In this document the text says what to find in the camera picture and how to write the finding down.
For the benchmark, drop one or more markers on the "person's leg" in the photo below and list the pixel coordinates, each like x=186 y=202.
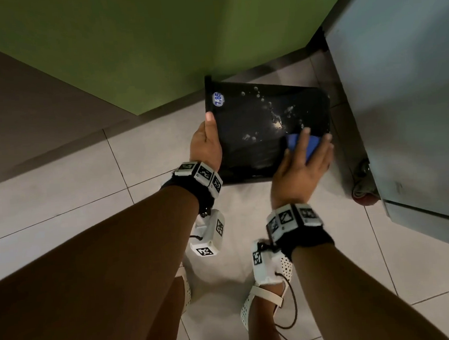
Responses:
x=263 y=330
x=162 y=321

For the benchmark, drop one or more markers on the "person's left forearm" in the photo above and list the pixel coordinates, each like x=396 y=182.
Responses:
x=94 y=276

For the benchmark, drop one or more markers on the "blue sponge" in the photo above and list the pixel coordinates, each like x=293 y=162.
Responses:
x=294 y=141

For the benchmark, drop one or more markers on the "black marker wristband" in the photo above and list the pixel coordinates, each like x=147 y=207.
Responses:
x=204 y=177
x=295 y=224

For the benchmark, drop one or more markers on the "person's left hand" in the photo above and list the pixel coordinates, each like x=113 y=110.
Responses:
x=204 y=148

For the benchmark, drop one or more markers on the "cabinet caster wheel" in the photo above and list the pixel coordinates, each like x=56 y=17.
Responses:
x=364 y=189

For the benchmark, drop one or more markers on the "person's left leg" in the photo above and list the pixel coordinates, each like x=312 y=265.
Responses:
x=162 y=321

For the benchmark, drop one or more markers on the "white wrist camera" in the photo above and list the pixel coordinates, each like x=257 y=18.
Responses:
x=209 y=234
x=267 y=266

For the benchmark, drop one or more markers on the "white perforated sandal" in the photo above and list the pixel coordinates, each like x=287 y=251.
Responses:
x=253 y=304
x=186 y=287

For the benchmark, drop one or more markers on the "person's right leg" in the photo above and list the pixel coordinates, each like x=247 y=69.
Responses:
x=263 y=330

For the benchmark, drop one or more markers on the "grey metal cabinet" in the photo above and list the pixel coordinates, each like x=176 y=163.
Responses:
x=407 y=97

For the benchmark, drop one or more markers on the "person's right forearm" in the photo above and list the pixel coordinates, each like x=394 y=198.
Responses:
x=352 y=300

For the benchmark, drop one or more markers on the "black rectangular tray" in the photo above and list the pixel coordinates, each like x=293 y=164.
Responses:
x=258 y=135

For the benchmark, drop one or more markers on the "person's right hand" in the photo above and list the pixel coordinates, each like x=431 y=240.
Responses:
x=294 y=182

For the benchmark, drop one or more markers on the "person's left thumb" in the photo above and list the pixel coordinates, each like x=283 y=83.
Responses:
x=211 y=125

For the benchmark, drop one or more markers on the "person's right fingers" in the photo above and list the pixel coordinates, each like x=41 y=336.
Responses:
x=301 y=149

